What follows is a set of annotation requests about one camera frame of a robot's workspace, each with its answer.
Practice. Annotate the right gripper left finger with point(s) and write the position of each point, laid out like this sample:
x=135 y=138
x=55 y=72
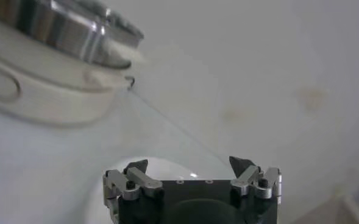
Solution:
x=142 y=179

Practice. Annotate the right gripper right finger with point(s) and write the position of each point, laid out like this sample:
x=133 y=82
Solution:
x=246 y=179

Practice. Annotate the stainless steel steamer basket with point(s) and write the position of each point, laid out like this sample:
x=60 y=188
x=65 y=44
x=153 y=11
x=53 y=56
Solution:
x=60 y=27

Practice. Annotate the white round plate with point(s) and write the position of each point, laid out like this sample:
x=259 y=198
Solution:
x=173 y=169

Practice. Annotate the cream electric cooker pot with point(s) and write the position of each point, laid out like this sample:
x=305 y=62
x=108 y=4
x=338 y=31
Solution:
x=45 y=100

